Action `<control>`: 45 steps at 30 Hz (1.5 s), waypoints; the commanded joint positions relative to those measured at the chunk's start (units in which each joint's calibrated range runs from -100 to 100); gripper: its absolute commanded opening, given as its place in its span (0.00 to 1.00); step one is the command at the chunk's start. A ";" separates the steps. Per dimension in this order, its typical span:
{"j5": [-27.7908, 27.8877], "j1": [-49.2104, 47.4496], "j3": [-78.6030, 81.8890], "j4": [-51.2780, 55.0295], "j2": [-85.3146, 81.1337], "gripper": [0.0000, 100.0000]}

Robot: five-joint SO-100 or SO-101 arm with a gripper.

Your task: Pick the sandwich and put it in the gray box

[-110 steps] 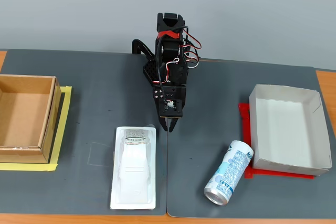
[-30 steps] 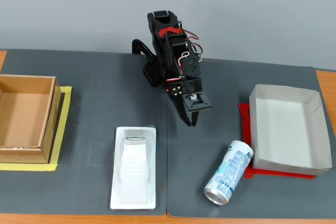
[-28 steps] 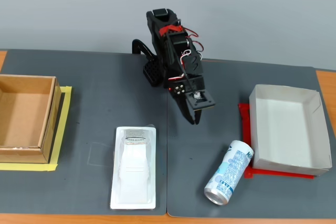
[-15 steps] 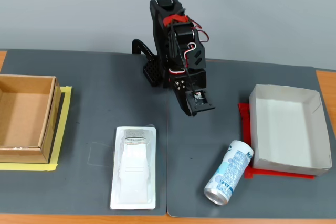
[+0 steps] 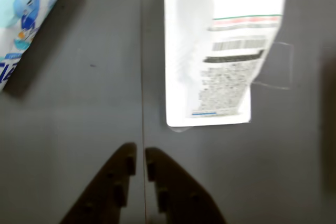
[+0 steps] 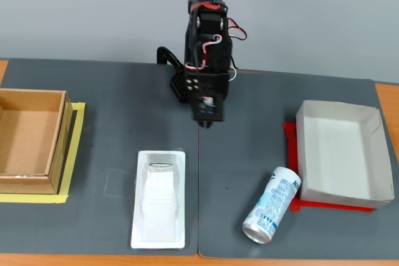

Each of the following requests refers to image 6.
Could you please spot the black perforated base mount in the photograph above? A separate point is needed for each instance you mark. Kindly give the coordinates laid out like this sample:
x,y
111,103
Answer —
x,y
177,87

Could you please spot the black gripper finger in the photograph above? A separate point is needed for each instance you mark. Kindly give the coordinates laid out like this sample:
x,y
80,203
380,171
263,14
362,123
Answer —
x,y
202,124
211,124

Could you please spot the black table clamp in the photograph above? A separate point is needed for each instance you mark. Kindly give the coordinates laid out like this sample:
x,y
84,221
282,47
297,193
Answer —
x,y
170,55

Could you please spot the dark gray table mat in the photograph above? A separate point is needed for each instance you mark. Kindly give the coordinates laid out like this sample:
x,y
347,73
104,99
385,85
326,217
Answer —
x,y
109,116
249,129

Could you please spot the red plastic frame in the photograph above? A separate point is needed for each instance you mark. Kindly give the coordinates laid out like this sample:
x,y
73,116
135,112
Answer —
x,y
290,147

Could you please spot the brown cardboard box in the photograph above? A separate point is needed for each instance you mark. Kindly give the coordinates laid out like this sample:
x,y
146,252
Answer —
x,y
25,135

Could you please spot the white packaged sandwich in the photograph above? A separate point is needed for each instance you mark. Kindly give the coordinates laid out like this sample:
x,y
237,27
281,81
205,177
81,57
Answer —
x,y
159,200

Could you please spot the gray paper box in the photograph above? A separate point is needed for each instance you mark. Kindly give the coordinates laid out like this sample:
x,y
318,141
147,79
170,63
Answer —
x,y
336,154

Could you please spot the red tape band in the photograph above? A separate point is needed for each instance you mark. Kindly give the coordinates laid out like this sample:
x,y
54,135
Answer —
x,y
209,5

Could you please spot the yellow tape frame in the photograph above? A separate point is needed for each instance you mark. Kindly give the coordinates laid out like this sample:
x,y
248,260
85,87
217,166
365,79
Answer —
x,y
78,141

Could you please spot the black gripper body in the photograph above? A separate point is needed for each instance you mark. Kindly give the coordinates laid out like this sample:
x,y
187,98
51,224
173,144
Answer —
x,y
202,85

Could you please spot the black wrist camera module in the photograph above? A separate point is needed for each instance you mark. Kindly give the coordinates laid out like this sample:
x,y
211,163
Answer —
x,y
208,105

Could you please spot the white blue drink can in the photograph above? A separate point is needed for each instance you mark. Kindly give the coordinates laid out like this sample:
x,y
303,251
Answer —
x,y
274,203

